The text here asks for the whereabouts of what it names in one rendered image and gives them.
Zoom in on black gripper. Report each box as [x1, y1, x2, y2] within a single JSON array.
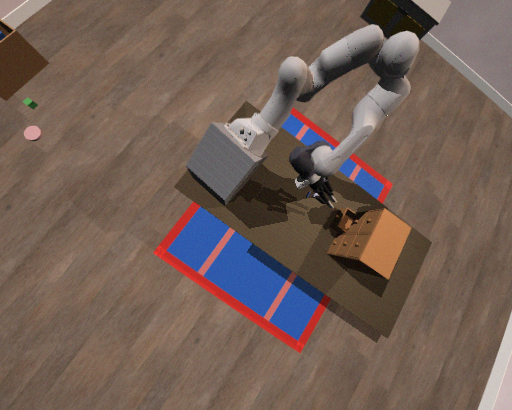
[[309, 177, 337, 208]]

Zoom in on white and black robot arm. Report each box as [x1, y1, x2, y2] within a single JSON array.
[[223, 24, 419, 189]]

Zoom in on brown wooden chest of drawers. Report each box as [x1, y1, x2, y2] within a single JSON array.
[[327, 208, 411, 280]]

